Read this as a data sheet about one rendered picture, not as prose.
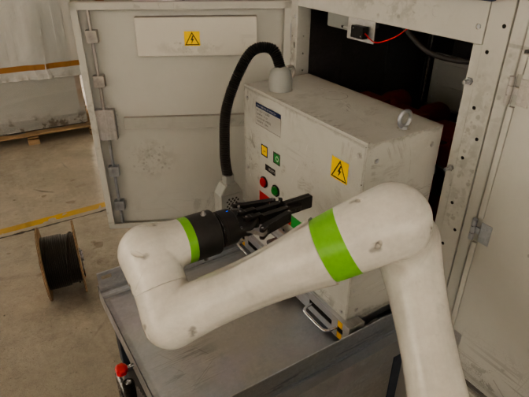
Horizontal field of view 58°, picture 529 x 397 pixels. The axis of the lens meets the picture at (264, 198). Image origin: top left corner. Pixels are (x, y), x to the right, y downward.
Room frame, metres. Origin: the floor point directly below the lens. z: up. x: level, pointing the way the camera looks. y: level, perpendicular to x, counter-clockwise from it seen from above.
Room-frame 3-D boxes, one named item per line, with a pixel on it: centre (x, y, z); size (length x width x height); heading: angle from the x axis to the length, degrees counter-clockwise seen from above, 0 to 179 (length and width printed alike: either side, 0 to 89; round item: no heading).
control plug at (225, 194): (1.22, 0.10, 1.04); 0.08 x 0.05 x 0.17; 122
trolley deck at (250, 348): (1.01, 0.04, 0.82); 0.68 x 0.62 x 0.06; 122
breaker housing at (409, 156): (1.21, -0.29, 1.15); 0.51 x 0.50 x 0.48; 122
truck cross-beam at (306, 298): (1.08, -0.08, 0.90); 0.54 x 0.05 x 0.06; 32
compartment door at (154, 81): (1.47, 0.23, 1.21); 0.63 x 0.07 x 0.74; 96
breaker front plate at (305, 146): (1.07, -0.07, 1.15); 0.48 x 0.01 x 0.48; 32
